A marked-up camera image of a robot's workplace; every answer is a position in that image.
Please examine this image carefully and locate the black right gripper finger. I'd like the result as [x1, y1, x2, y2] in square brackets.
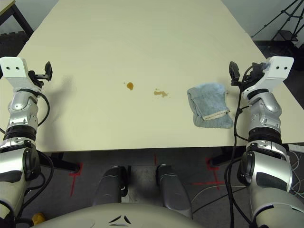
[228, 61, 241, 83]

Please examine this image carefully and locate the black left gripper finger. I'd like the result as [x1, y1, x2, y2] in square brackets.
[44, 61, 54, 81]

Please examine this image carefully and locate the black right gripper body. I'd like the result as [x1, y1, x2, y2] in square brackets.
[230, 62, 265, 86]

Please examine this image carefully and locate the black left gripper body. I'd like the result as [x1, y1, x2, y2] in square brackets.
[28, 70, 48, 88]

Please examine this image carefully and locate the light blue terry rag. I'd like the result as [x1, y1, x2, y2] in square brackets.
[187, 82, 234, 130]

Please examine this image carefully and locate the black foam floor mat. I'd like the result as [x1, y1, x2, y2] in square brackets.
[0, 32, 29, 60]

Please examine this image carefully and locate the side table with black leg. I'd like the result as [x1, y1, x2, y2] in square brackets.
[0, 0, 34, 36]

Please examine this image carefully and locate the black table foot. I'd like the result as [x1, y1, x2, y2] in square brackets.
[39, 152, 80, 173]
[209, 146, 247, 168]

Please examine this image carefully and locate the silver left robot leg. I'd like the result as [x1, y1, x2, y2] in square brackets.
[91, 166, 130, 208]

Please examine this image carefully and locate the silver robot leg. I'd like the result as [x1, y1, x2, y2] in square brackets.
[155, 164, 193, 218]
[91, 166, 130, 208]

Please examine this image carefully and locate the silver right robot leg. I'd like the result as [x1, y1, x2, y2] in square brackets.
[155, 164, 193, 218]

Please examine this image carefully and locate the small yellow object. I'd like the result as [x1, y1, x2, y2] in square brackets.
[32, 212, 46, 227]

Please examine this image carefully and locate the grey robot torso shell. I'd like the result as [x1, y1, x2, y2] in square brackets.
[30, 202, 202, 228]

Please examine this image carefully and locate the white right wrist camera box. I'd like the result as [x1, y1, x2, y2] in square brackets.
[241, 56, 295, 100]

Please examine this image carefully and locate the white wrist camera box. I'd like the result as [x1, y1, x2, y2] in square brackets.
[241, 56, 295, 100]
[0, 56, 41, 92]

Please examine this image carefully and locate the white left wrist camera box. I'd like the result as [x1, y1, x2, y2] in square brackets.
[0, 56, 41, 92]

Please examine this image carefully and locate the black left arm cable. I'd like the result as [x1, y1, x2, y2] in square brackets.
[33, 90, 51, 126]

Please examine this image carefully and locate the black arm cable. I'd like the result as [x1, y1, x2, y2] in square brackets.
[224, 64, 255, 228]
[33, 90, 51, 126]

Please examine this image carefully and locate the black square metal frame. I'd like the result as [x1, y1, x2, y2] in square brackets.
[272, 30, 300, 44]

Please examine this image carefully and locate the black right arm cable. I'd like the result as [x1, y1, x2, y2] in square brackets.
[224, 64, 255, 228]

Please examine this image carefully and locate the black camera tripod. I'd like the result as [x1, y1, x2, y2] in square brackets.
[251, 0, 304, 44]

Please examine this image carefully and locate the white floor cable bundle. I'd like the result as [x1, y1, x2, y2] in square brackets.
[288, 148, 304, 198]

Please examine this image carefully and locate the grey floor cable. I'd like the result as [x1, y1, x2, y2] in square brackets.
[190, 184, 247, 215]

